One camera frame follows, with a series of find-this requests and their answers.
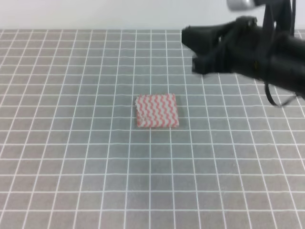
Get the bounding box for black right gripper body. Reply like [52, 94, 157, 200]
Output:
[214, 16, 272, 77]

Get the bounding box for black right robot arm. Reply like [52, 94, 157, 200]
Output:
[181, 16, 305, 97]

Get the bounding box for black right camera cable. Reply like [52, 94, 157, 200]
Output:
[262, 0, 298, 107]

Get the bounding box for pink white wavy striped towel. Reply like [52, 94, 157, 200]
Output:
[135, 93, 179, 128]

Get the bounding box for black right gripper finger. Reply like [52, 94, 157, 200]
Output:
[181, 25, 226, 52]
[192, 52, 229, 74]

